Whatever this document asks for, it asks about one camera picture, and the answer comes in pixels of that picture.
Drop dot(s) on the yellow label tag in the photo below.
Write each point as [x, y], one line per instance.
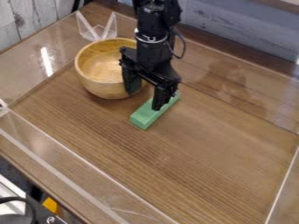
[51, 205]

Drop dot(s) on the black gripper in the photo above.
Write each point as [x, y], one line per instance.
[147, 63]

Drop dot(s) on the brown wooden bowl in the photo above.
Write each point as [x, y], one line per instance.
[98, 69]

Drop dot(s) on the clear acrylic corner bracket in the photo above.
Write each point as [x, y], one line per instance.
[99, 32]

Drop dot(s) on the clear acrylic front wall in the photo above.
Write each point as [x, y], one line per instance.
[82, 187]

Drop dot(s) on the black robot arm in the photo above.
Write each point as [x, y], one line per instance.
[156, 18]

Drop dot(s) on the green rectangular block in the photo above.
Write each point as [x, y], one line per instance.
[144, 116]

